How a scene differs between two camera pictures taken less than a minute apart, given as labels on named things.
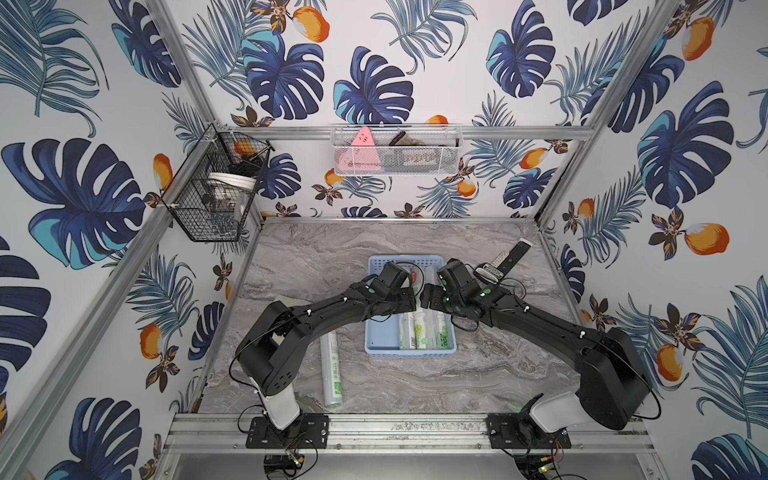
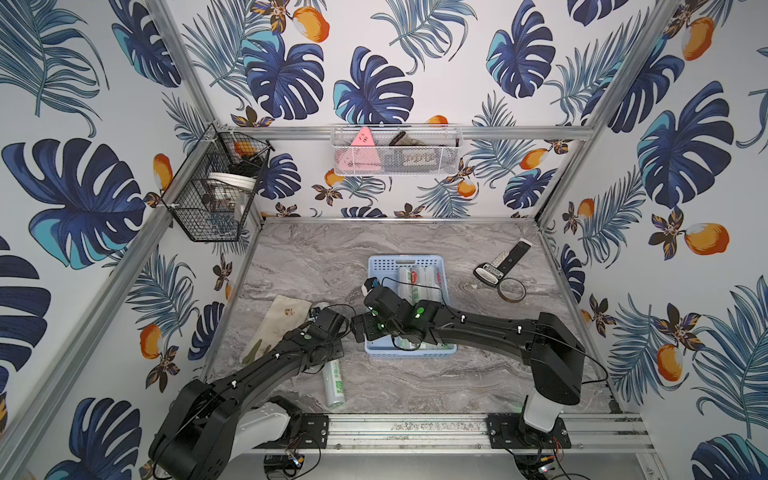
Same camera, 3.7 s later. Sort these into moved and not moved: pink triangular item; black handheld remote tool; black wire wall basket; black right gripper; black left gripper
Moved: black left gripper; black right gripper
Not moved: pink triangular item; black handheld remote tool; black wire wall basket
